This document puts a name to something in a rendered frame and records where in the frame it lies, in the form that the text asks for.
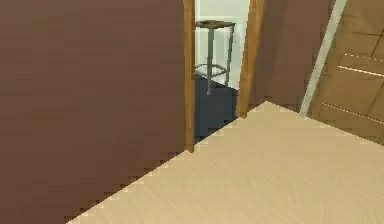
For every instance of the brown panelled room door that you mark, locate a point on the brown panelled room door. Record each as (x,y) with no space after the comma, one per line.
(356,76)

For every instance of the grey metal bar stool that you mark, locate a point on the grey metal bar stool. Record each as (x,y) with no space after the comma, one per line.
(210,50)

